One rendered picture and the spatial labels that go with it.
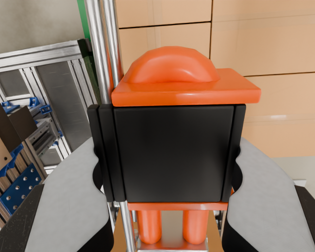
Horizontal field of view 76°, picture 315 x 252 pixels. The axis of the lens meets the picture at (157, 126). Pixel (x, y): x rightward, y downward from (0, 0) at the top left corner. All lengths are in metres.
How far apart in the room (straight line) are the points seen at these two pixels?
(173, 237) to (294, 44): 0.83
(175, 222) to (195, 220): 0.04
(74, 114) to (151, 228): 1.21
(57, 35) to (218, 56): 1.01
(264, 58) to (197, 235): 0.77
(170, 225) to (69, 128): 1.25
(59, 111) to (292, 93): 1.23
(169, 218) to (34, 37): 1.45
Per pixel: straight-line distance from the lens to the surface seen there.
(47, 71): 1.32
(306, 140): 1.13
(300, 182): 2.15
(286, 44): 0.91
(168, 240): 0.21
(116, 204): 1.23
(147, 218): 0.18
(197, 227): 0.19
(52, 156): 1.60
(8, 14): 1.62
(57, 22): 1.47
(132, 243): 0.19
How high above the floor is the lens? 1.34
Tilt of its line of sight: 62 degrees down
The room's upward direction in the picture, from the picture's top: 177 degrees counter-clockwise
